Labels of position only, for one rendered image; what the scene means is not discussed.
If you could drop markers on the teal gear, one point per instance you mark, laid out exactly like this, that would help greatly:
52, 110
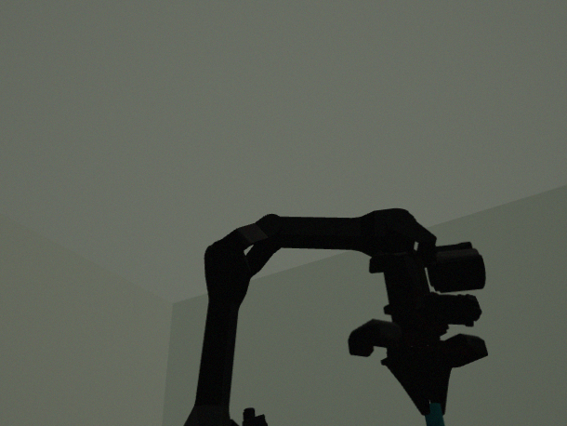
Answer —
435, 418

